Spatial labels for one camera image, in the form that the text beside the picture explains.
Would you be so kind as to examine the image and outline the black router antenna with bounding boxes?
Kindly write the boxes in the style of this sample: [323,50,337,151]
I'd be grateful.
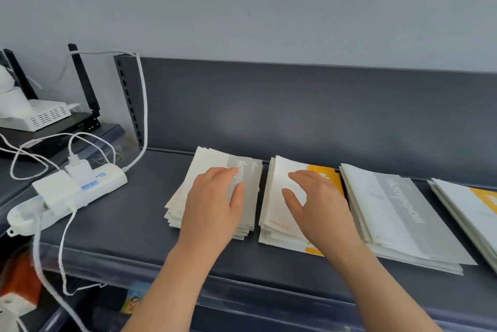
[68,43,101,121]

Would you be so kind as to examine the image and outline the white power strip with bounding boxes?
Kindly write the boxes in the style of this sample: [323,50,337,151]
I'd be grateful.
[6,163,129,237]

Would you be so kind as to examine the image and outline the clear plastic price rail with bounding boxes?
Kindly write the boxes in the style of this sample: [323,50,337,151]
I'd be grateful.
[31,242,497,332]

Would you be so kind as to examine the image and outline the dark grey back panel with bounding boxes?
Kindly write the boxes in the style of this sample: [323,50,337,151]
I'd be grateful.
[138,57,497,187]

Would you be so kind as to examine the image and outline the person's left hand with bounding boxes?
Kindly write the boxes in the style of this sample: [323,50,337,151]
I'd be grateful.
[179,166,246,255]

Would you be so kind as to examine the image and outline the person's right forearm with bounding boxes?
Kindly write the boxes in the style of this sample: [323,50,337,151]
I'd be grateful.
[338,242,443,332]

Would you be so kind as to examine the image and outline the white charger plug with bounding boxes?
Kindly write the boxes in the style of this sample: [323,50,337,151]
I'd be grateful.
[64,155,93,186]

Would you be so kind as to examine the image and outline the white vented device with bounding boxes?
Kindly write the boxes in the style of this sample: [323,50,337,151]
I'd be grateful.
[0,99,81,133]

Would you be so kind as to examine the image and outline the small grey notebook stack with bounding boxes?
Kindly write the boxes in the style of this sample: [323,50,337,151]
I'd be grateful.
[164,146,264,241]
[340,163,477,276]

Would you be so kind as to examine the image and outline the person's left forearm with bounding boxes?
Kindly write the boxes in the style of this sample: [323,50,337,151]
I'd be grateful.
[122,244,226,332]

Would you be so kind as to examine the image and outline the thick white braided cable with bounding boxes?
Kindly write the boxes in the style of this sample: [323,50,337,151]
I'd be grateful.
[69,50,150,173]

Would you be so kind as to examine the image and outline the black router body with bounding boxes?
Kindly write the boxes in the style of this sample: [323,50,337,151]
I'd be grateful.
[0,110,103,150]

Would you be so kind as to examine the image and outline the person's right hand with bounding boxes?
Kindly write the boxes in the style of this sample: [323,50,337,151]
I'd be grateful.
[281,169,364,263]

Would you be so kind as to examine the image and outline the orange white packet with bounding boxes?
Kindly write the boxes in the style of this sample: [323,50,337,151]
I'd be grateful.
[0,250,43,319]

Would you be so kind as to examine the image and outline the thin white cable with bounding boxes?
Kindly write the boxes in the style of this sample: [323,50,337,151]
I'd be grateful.
[33,207,106,332]

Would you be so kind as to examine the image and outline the yellow blue snack packet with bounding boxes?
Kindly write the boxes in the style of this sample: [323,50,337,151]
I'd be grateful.
[120,281,153,315]

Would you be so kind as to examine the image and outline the slotted dark metal upright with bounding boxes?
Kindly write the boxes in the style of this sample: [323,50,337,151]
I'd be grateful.
[113,54,145,149]

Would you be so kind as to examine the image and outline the white power adapter block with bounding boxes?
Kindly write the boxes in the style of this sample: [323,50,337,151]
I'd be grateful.
[32,171,82,208]

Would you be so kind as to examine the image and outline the white router device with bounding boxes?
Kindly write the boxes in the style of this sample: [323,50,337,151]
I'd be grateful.
[0,63,35,119]

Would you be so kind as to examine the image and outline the small orange notebook stack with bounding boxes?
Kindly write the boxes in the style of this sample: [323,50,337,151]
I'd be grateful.
[427,177,497,272]
[258,156,346,257]

